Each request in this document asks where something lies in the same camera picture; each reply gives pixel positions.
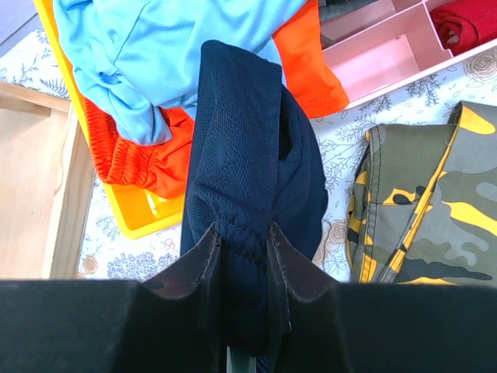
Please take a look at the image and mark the light blue shorts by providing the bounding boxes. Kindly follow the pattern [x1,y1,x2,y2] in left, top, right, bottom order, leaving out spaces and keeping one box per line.
[53,1,303,145]

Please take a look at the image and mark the grey garment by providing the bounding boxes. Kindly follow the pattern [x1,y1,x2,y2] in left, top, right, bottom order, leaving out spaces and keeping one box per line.
[317,0,393,46]

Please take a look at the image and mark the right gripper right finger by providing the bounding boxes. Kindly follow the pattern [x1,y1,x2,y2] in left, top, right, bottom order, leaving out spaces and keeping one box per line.
[266,223,496,372]

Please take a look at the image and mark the wooden clothes rack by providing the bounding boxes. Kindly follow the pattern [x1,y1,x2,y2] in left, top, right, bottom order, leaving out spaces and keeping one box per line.
[1,82,95,279]

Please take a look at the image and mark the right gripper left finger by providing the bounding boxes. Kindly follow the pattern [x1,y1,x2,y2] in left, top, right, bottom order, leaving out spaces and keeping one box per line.
[1,227,224,372]

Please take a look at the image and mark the camouflage shorts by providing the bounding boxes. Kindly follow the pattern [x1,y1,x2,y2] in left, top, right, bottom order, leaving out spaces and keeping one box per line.
[346,101,496,287]

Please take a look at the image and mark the red cloth in tray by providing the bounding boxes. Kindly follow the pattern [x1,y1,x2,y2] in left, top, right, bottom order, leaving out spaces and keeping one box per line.
[430,0,496,56]

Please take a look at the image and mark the navy blue shorts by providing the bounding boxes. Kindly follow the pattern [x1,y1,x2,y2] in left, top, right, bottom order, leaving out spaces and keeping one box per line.
[180,40,328,357]

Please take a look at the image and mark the yellow plastic bin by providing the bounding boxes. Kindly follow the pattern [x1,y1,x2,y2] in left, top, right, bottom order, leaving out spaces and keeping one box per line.
[34,0,185,239]

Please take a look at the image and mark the orange shorts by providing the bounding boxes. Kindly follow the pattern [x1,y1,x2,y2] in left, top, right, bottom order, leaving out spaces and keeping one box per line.
[84,1,349,199]

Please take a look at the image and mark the pink divided tray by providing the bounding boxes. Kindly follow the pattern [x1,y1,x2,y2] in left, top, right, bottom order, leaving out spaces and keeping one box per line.
[323,1,496,108]

